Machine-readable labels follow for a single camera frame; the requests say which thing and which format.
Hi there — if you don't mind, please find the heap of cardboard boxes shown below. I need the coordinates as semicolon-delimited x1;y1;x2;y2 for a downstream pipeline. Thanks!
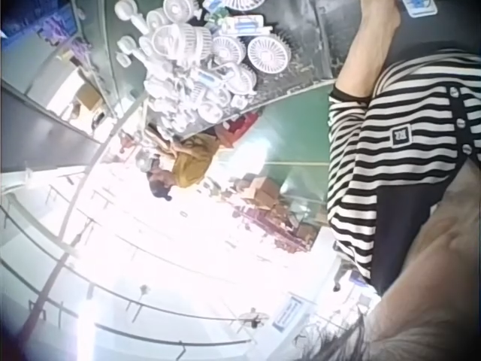
234;174;286;217

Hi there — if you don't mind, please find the red bag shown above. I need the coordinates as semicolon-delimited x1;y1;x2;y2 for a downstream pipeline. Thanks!
216;111;261;148

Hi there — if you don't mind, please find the heap of white fan parts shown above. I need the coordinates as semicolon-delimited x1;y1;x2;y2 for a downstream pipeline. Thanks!
113;0;295;141

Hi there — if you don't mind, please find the round table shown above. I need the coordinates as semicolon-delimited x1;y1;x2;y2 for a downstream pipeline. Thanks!
237;307;271;329

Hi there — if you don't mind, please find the white blue standing sign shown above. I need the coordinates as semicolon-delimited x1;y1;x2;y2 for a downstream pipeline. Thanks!
271;294;304;334

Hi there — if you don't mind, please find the metal railing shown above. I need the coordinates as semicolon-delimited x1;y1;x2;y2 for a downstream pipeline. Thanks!
0;205;253;360

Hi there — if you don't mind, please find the brown cardboard box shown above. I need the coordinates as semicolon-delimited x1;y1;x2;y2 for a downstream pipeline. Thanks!
74;83;104;111

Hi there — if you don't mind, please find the shelf with goods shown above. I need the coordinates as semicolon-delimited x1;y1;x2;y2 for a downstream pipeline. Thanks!
35;5;93;67

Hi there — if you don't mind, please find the white blue printed packet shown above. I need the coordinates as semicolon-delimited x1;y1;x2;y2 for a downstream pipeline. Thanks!
401;0;439;19

